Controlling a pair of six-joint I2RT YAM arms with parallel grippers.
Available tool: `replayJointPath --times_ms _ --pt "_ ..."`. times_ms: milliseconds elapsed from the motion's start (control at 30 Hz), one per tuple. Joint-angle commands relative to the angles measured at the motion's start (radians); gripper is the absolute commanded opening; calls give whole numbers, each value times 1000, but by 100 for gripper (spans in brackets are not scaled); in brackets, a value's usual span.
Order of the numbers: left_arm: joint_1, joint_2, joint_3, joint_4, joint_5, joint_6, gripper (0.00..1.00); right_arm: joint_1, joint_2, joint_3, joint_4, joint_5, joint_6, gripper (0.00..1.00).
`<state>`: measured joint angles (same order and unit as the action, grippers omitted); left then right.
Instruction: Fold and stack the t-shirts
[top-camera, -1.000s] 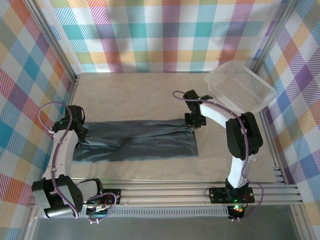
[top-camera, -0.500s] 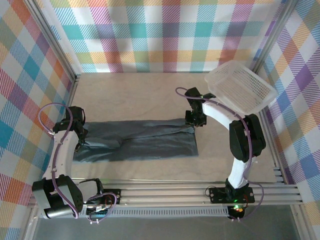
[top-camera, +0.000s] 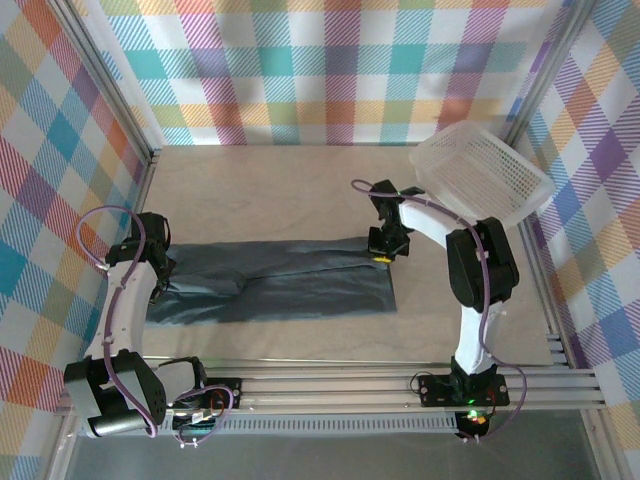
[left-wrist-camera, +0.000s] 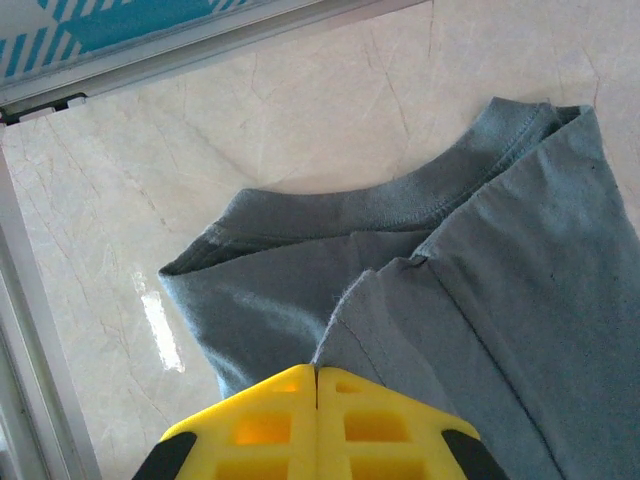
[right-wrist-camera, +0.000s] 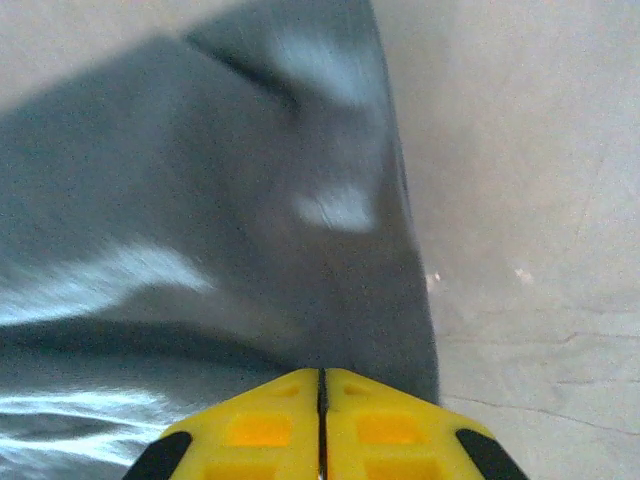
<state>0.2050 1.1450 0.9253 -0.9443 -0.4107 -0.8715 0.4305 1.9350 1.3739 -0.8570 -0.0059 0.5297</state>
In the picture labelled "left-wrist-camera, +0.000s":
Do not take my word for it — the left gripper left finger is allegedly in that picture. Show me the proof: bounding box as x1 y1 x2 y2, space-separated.
132 363 319 480

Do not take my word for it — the wide aluminium base rail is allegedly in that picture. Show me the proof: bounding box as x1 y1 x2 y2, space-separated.
0 119 104 480

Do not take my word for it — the aluminium table side rail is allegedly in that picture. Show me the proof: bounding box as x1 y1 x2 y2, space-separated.
0 0 436 124

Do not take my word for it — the dark grey t-shirt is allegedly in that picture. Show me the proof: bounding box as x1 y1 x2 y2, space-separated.
158 96 640 480

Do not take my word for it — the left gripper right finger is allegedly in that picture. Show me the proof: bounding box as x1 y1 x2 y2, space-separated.
317 366 509 480

